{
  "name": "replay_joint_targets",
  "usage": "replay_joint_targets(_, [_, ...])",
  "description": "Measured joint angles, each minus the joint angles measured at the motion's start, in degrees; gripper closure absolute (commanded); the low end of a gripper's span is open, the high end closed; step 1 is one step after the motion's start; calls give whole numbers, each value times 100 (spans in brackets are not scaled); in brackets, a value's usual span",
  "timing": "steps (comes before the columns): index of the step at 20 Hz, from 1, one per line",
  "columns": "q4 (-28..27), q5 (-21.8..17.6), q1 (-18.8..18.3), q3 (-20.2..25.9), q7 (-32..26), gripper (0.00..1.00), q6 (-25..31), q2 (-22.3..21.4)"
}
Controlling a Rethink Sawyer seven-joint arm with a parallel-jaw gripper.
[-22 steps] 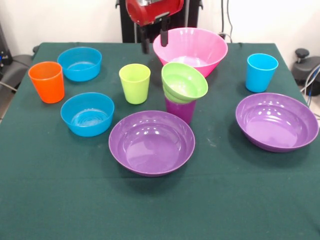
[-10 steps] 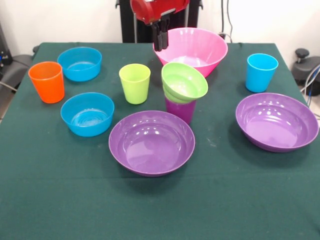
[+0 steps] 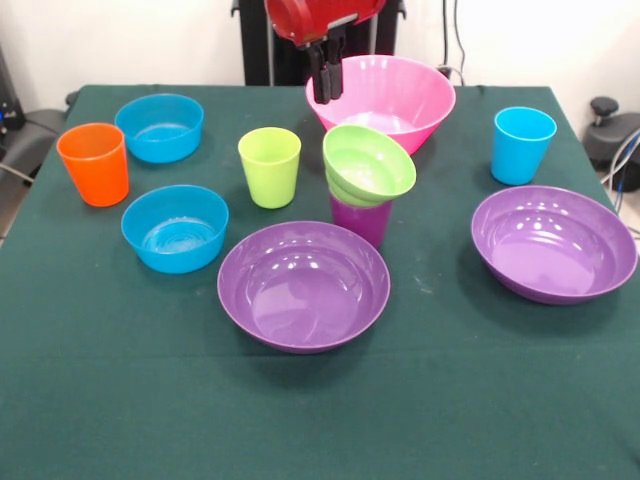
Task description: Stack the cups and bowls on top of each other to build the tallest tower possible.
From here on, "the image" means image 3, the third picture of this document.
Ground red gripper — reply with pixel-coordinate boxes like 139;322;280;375
264;0;389;106

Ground green ribbed bowl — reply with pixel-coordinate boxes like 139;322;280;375
322;124;418;209

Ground purple cup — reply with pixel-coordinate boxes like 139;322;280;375
329;192;395;250

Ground large pink bowl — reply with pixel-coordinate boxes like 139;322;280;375
305;54;457;156

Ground lime green cup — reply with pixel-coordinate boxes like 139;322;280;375
237;126;303;210

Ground blue bowl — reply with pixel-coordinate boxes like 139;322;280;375
120;184;230;275
114;93;205;164

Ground blue cup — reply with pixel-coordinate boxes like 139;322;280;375
490;106;558;187

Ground purple bowl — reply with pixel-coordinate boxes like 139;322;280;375
217;221;392;355
470;185;639;306

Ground orange cup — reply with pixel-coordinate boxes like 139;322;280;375
55;122;131;208

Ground black knob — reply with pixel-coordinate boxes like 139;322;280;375
588;96;622;132

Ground dark grey base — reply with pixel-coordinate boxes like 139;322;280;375
583;112;640;174

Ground grey chair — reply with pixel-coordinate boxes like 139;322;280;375
0;107;67;182

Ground black equipment box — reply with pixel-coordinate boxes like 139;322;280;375
0;44;26;151

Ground dark green tablecloth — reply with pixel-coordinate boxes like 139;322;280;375
0;83;640;480

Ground black wall cable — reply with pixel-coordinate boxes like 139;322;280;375
437;0;468;86

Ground blue and grey cables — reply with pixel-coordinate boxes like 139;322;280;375
599;127;640;236

